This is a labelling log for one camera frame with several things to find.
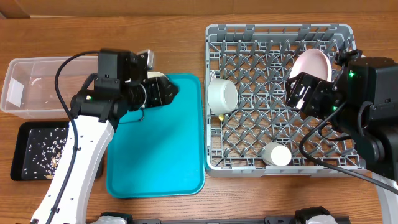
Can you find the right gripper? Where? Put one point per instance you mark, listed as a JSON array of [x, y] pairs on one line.
[[315, 88]]

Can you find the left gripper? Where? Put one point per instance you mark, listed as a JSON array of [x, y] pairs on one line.
[[159, 91]]

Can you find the pink round plate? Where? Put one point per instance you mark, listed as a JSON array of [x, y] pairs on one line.
[[313, 62]]

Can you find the grey bowl with peanuts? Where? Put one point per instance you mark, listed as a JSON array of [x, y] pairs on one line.
[[222, 96]]

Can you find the white paper cup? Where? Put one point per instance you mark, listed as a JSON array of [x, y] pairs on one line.
[[276, 154]]

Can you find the cream bowl with peanuts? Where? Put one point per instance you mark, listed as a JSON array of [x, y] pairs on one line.
[[154, 74]]

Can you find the white plastic fork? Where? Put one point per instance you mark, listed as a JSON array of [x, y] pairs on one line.
[[212, 75]]

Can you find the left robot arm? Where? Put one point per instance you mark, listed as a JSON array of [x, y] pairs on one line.
[[121, 84]]

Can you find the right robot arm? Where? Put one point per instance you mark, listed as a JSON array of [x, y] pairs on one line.
[[360, 102]]

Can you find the grey dishwasher rack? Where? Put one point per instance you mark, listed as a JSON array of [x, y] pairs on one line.
[[258, 59]]

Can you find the teal plastic tray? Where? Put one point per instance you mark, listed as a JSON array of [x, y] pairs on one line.
[[159, 152]]

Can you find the spilled rice and peanuts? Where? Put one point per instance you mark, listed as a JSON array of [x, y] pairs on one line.
[[43, 153]]

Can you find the clear plastic bin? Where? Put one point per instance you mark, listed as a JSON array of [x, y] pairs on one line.
[[28, 90]]

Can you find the black plastic tray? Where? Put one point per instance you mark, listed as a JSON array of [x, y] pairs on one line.
[[21, 143]]

